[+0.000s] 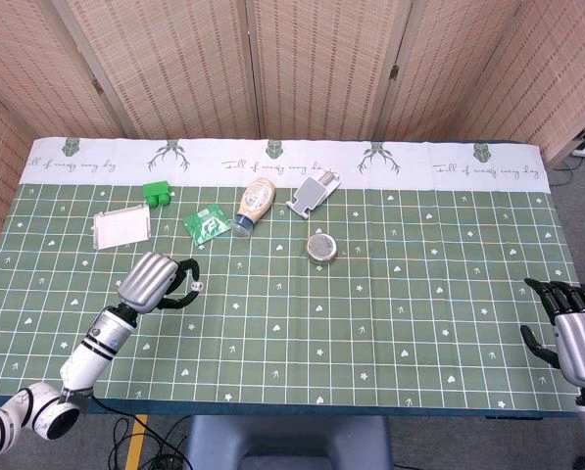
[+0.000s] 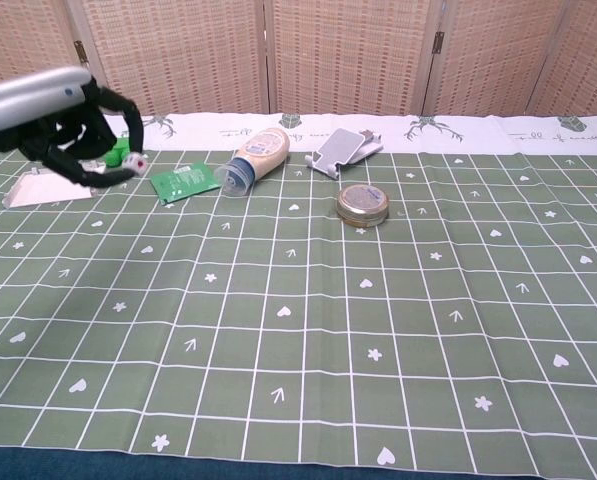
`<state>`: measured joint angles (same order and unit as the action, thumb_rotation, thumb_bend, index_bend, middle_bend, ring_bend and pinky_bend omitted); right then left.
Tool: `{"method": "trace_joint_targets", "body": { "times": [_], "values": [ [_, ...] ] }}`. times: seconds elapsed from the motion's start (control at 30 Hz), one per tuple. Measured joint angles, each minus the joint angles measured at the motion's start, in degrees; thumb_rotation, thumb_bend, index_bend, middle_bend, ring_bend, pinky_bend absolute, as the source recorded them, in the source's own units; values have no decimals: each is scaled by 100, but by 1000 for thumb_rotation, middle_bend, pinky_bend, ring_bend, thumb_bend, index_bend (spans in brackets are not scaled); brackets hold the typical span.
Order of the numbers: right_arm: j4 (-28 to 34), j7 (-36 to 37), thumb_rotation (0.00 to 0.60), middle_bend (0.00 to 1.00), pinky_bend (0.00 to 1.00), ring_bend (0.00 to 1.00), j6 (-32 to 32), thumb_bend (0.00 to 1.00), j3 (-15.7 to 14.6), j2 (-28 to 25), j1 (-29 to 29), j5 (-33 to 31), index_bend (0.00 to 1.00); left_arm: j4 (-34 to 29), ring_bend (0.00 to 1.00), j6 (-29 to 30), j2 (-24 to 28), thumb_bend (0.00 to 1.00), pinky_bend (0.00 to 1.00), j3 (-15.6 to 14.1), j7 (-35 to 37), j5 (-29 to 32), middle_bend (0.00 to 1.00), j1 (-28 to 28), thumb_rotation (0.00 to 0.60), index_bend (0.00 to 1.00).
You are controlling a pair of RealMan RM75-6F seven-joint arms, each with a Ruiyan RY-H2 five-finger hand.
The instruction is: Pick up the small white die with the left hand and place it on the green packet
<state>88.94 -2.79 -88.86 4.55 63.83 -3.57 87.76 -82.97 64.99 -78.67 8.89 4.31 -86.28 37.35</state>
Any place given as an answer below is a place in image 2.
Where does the round gold tin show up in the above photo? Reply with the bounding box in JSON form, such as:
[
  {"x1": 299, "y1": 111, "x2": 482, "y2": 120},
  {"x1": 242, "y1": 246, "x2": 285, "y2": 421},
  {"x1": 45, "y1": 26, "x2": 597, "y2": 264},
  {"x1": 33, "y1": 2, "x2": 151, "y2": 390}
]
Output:
[{"x1": 335, "y1": 183, "x2": 391, "y2": 226}]

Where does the white folding phone stand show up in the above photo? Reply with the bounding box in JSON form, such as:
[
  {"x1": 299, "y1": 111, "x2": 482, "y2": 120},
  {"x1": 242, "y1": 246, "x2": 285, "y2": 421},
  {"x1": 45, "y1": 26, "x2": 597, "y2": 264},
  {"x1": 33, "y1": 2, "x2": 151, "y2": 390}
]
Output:
[{"x1": 305, "y1": 127, "x2": 383, "y2": 180}]

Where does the beige squeeze bottle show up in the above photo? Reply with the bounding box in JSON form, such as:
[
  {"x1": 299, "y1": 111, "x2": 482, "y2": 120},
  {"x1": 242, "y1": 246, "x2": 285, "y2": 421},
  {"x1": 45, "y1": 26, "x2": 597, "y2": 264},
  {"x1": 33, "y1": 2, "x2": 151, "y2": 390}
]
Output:
[{"x1": 214, "y1": 127, "x2": 292, "y2": 198}]

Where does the green toy block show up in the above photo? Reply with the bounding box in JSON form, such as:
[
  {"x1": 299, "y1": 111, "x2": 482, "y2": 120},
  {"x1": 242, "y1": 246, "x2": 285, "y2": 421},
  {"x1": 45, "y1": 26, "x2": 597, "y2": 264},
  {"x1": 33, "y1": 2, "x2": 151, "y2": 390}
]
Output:
[{"x1": 102, "y1": 137, "x2": 132, "y2": 168}]

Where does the woven bamboo folding screen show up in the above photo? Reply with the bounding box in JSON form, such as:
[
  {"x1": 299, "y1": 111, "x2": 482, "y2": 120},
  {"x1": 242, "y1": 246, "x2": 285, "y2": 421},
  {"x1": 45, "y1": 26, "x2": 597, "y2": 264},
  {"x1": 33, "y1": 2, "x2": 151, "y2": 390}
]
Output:
[{"x1": 0, "y1": 0, "x2": 597, "y2": 121}]

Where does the green foil packet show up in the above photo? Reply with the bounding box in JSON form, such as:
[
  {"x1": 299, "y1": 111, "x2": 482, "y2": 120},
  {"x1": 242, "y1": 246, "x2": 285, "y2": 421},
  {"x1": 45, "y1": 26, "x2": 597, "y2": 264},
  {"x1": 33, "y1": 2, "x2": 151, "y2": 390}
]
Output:
[{"x1": 150, "y1": 162, "x2": 223, "y2": 206}]

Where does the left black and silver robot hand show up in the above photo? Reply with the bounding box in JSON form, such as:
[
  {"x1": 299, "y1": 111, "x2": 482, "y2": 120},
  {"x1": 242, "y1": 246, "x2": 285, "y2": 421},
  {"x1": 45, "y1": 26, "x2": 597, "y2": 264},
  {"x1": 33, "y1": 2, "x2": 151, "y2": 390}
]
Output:
[{"x1": 0, "y1": 66, "x2": 146, "y2": 190}]

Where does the green checked tablecloth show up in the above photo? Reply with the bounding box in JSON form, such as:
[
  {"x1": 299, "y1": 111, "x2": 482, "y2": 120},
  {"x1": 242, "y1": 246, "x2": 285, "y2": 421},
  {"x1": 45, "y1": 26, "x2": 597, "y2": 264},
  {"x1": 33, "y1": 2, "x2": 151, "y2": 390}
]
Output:
[{"x1": 0, "y1": 112, "x2": 597, "y2": 477}]

